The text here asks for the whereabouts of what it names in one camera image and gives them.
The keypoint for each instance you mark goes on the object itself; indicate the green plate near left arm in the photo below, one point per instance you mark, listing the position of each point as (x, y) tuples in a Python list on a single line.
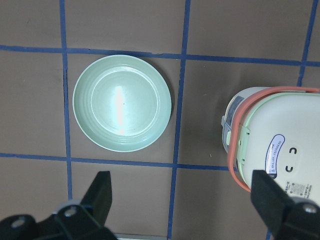
[(121, 103)]

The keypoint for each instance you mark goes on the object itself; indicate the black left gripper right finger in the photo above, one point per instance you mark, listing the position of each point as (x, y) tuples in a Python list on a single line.
[(286, 217)]

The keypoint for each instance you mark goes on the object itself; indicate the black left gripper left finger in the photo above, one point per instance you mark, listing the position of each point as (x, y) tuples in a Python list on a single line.
[(78, 221)]

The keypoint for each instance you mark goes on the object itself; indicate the cream rice cooker orange handle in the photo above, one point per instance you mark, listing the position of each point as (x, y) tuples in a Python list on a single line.
[(277, 130)]

